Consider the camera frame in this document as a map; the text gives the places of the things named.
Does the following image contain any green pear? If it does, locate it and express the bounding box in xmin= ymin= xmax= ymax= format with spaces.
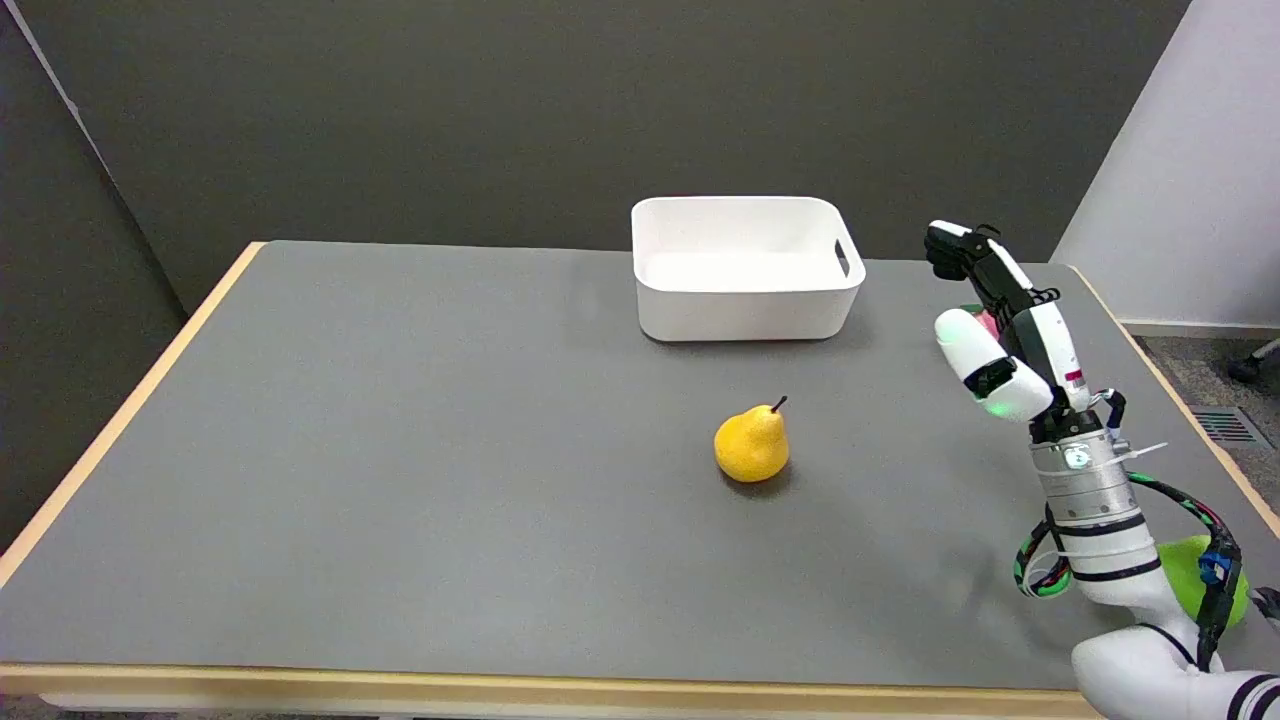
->
xmin=1158 ymin=536 xmax=1251 ymax=630

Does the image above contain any black chair caster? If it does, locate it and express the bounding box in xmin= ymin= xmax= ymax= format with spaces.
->
xmin=1227 ymin=338 xmax=1280 ymax=384

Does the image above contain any white plastic storage bin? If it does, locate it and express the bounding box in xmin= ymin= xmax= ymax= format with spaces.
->
xmin=630 ymin=195 xmax=867 ymax=343

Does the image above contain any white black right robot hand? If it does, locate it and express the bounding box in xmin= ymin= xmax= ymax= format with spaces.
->
xmin=924 ymin=220 xmax=1093 ymax=423

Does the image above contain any metal floor vent grille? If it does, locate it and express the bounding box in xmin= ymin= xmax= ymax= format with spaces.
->
xmin=1189 ymin=406 xmax=1265 ymax=447

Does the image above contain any yellow pear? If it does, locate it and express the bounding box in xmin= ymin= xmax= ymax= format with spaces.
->
xmin=713 ymin=396 xmax=791 ymax=485

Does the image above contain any green black looped cable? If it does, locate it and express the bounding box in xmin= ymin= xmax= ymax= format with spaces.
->
xmin=1013 ymin=505 xmax=1073 ymax=599

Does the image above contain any black cable with blue clip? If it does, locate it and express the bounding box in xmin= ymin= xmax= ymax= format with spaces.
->
xmin=1095 ymin=388 xmax=1247 ymax=673

